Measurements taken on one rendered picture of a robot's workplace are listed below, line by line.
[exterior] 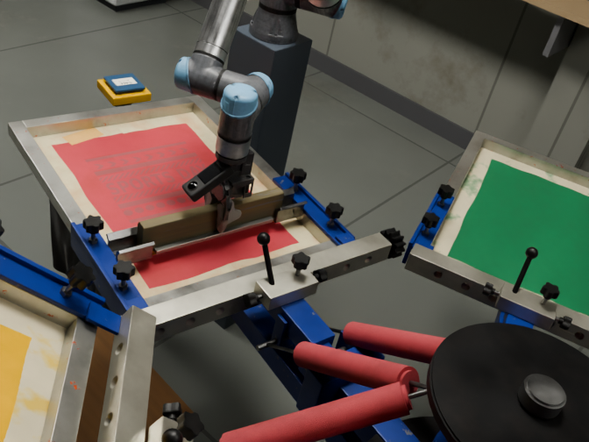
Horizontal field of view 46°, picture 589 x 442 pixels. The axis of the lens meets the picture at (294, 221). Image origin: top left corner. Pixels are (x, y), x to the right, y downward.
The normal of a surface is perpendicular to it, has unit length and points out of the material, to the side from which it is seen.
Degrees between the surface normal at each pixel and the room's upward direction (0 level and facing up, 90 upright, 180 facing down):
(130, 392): 32
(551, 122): 90
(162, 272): 0
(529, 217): 0
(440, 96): 90
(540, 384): 0
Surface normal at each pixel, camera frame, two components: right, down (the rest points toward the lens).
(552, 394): 0.18, -0.78
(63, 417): 0.68, -0.61
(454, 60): -0.64, 0.36
